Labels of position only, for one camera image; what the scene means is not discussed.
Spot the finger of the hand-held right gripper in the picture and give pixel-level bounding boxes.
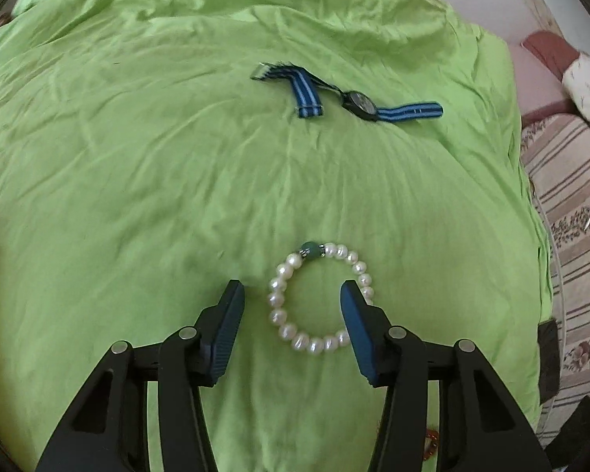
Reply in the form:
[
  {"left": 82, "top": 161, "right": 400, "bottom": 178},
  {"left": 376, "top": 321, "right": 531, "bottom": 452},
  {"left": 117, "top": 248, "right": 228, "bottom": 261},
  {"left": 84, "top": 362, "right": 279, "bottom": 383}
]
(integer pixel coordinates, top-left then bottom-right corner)
[
  {"left": 537, "top": 321, "right": 562, "bottom": 404},
  {"left": 546, "top": 396, "right": 590, "bottom": 459}
]

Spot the green bed sheet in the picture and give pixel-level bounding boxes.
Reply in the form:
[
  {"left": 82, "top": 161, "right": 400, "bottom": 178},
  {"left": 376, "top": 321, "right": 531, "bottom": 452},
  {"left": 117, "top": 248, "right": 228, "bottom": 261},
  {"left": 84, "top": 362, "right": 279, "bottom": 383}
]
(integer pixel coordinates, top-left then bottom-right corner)
[{"left": 0, "top": 0, "right": 556, "bottom": 472}]

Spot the blue striped strap watch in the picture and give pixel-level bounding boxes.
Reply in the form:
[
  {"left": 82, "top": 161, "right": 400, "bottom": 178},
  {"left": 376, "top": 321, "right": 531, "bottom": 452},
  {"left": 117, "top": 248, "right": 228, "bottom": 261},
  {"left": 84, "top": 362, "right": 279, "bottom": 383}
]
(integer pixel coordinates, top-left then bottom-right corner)
[{"left": 250, "top": 61, "right": 444, "bottom": 123}]

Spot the pink pillow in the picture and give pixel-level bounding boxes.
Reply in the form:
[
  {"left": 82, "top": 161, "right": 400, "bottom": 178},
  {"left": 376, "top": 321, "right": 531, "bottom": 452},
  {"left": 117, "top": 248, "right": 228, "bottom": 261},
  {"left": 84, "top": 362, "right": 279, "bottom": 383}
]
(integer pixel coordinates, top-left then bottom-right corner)
[{"left": 509, "top": 31, "right": 588, "bottom": 124}]

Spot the striped floral mattress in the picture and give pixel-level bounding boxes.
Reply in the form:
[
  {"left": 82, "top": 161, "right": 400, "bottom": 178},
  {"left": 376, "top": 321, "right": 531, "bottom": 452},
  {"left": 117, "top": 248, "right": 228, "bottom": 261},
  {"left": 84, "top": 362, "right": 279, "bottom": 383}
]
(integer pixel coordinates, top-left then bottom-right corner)
[{"left": 518, "top": 113, "right": 590, "bottom": 458}]

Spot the white pearl bracelet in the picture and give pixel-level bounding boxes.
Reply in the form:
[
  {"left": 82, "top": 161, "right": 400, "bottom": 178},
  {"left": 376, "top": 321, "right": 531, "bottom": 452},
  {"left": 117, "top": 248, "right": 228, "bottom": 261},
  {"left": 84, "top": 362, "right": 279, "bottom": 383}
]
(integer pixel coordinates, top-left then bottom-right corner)
[{"left": 268, "top": 240, "right": 374, "bottom": 354}]

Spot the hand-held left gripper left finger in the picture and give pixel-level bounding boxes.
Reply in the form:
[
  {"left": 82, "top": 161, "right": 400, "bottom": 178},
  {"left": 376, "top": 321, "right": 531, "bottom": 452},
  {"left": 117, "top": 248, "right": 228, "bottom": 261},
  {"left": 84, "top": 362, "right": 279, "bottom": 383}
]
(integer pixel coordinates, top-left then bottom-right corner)
[{"left": 34, "top": 279, "right": 247, "bottom": 472}]

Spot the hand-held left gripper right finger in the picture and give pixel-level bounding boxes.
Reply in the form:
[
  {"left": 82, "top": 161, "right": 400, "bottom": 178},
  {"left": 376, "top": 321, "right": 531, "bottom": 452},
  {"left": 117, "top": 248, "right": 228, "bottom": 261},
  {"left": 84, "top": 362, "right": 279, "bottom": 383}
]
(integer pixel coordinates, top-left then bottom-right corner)
[{"left": 339, "top": 279, "right": 554, "bottom": 472}]

